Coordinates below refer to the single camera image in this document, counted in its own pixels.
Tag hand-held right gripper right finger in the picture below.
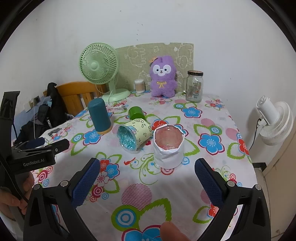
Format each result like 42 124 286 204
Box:
194 158 271 241

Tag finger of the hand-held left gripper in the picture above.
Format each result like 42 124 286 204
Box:
13 137 46 149
17 138 70 154

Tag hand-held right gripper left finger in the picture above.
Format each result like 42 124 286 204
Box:
23 158 101 241

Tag white paper-wrapped cup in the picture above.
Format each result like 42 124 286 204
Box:
153 125 185 169

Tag teal cup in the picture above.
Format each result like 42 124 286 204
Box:
87 98 112 135

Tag printed cup with blue beads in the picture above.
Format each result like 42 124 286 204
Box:
117 118 153 154

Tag small green cup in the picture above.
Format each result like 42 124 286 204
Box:
128 106 147 121

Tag person's left hand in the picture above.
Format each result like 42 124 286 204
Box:
0 172 35 219

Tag person's right hand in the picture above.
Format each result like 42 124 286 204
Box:
160 221 192 241

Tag dark clothes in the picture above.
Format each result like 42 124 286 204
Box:
13 120 48 146

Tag black bag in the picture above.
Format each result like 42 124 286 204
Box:
38 82 75 131

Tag wooden chair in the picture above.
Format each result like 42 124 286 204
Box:
43 81 110 117

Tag green desk fan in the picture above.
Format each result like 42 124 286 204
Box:
79 42 131 103

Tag white fan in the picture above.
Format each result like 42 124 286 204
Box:
256 95 294 146

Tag glass jar with black lid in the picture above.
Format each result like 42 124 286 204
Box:
185 70 204 103

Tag cotton swab container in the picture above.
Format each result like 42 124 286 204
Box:
134 79 146 94

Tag purple plush toy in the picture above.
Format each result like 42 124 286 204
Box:
148 56 179 98

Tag green printed mat board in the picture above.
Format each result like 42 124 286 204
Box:
115 42 194 93

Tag thin white hanging cable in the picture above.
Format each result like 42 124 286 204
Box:
33 102 37 140

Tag wall socket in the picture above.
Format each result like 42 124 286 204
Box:
29 95 41 108

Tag black fan power cord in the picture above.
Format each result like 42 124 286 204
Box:
251 118 263 150

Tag white fan cable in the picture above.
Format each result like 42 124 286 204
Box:
101 89 128 112

